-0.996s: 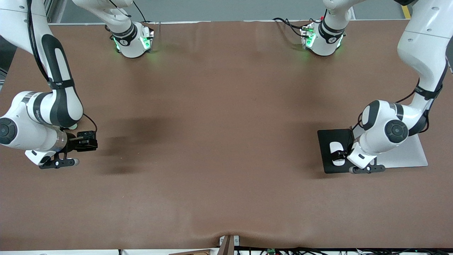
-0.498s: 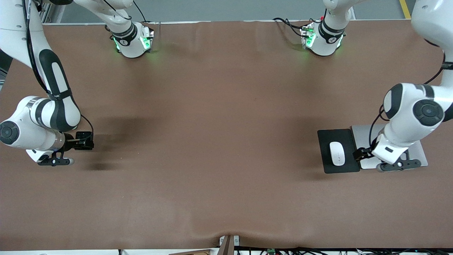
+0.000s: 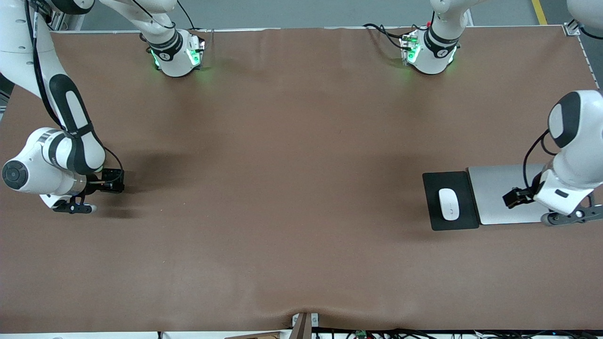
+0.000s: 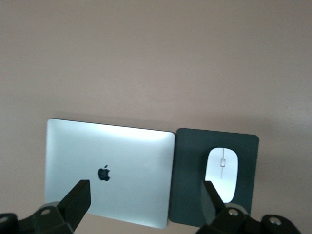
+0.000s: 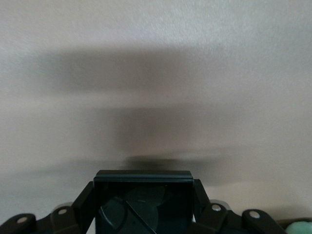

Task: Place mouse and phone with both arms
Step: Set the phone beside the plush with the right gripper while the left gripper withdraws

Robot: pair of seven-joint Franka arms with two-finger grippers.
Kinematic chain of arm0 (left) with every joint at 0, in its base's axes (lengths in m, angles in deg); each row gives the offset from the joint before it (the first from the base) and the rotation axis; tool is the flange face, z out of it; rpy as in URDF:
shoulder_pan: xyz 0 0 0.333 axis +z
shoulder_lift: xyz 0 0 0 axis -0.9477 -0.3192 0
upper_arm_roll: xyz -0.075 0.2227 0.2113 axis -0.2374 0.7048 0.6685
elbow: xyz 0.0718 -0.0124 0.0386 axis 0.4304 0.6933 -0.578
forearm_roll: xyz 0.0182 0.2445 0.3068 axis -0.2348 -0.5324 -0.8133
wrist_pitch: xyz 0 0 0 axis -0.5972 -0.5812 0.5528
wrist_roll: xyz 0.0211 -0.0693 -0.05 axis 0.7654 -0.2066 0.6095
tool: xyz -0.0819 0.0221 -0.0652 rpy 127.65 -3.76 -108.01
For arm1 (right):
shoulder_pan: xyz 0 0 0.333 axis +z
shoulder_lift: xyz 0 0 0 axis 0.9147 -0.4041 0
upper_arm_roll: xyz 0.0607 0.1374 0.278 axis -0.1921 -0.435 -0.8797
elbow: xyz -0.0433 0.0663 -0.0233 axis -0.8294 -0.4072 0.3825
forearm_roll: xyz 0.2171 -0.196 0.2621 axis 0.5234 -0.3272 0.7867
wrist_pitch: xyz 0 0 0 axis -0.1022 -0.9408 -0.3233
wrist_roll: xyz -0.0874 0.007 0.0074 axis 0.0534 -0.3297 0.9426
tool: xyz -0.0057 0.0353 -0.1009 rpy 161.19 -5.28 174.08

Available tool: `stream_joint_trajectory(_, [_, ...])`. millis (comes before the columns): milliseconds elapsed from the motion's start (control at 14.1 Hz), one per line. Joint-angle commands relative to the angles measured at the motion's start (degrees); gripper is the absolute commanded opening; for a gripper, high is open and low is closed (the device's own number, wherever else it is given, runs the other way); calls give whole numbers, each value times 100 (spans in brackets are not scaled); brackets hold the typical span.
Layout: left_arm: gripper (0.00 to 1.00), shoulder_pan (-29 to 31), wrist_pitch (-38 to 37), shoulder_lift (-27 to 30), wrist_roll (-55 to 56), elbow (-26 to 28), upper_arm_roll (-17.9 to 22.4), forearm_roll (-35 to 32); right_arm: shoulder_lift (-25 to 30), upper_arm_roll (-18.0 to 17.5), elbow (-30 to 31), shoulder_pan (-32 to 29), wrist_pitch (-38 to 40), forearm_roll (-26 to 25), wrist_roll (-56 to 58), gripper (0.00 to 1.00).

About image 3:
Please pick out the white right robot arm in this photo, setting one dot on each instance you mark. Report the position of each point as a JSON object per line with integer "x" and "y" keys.
{"x": 28, "y": 61}

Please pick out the yellow floor tape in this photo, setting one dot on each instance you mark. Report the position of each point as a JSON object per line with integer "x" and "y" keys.
{"x": 539, "y": 12}

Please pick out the white computer mouse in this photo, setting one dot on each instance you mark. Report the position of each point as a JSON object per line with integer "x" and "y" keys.
{"x": 449, "y": 205}

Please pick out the black phone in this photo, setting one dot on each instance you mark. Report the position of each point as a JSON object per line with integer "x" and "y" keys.
{"x": 115, "y": 171}

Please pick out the aluminium frame profile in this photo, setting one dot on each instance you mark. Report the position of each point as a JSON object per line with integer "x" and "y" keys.
{"x": 572, "y": 29}
{"x": 56, "y": 22}

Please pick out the brown camera post with brackets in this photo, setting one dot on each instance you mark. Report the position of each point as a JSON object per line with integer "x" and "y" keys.
{"x": 304, "y": 327}

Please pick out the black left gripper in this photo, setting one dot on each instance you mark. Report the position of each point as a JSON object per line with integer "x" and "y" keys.
{"x": 519, "y": 195}

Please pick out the silver closed laptop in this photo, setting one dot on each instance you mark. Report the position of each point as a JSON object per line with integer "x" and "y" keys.
{"x": 490, "y": 197}

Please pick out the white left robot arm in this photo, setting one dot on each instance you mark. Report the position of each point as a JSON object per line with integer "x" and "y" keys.
{"x": 579, "y": 160}

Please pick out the dark grey mouse pad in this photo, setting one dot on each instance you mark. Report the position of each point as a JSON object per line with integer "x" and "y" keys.
{"x": 431, "y": 207}

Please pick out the brown table cover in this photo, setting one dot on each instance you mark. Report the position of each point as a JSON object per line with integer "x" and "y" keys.
{"x": 301, "y": 282}

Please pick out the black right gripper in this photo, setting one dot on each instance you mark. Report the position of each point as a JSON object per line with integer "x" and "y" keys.
{"x": 107, "y": 181}

